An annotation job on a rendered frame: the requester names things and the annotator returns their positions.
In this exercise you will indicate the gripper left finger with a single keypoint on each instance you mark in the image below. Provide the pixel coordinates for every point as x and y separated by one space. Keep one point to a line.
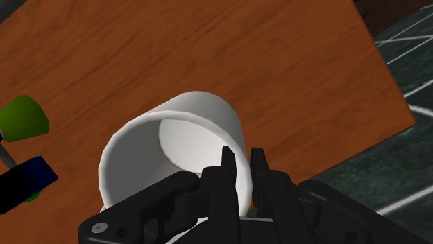
216 199

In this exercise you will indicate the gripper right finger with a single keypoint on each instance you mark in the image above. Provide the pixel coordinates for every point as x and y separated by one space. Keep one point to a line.
280 199

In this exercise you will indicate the white cup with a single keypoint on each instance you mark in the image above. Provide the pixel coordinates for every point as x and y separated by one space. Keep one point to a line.
142 159

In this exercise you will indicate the green and blue tool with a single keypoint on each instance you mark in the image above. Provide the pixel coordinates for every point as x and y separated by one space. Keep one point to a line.
21 118

